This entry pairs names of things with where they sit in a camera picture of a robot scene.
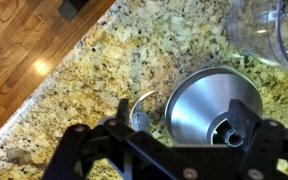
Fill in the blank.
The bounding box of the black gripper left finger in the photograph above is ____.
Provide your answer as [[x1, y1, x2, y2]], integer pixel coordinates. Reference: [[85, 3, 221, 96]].
[[42, 97, 198, 180]]

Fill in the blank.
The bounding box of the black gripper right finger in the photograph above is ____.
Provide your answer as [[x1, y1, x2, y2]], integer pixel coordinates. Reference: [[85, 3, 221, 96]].
[[226, 98, 288, 180]]

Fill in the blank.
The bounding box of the grey conical chopper lid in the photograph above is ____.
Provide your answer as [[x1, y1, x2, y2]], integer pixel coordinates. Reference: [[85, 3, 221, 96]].
[[163, 65, 264, 147]]

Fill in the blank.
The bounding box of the clear plastic chopper bowl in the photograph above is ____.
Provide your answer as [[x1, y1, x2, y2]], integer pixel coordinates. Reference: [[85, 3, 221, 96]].
[[226, 0, 288, 79]]

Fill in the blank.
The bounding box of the dark stand foot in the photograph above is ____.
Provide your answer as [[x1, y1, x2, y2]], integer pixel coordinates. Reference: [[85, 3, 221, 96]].
[[57, 0, 90, 22]]

